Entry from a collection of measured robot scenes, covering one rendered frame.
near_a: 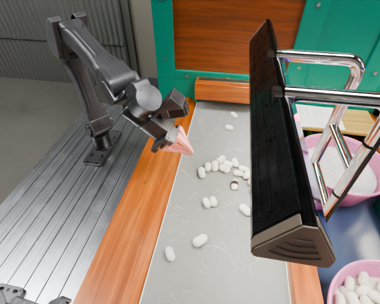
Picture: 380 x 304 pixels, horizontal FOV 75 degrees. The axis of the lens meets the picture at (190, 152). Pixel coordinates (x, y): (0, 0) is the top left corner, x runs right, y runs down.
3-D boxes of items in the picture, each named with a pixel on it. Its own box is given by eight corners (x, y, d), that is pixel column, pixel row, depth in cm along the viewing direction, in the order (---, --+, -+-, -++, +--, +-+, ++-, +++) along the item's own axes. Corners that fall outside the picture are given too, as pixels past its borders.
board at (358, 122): (280, 128, 88) (281, 125, 87) (277, 105, 99) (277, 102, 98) (381, 137, 84) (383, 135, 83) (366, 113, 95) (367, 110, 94)
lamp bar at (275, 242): (250, 257, 26) (263, 219, 21) (248, 45, 71) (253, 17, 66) (330, 271, 25) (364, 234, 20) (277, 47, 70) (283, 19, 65)
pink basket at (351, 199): (342, 232, 68) (359, 212, 62) (271, 172, 85) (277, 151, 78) (393, 190, 79) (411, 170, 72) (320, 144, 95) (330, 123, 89)
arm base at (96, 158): (118, 116, 96) (101, 114, 97) (95, 150, 82) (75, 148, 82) (122, 132, 101) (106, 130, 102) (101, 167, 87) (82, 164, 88)
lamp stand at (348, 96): (236, 245, 65) (276, 92, 35) (238, 186, 80) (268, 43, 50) (312, 257, 63) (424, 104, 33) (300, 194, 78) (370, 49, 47)
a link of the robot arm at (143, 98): (173, 101, 54) (146, 50, 52) (140, 117, 49) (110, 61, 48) (153, 116, 64) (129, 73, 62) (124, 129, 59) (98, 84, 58)
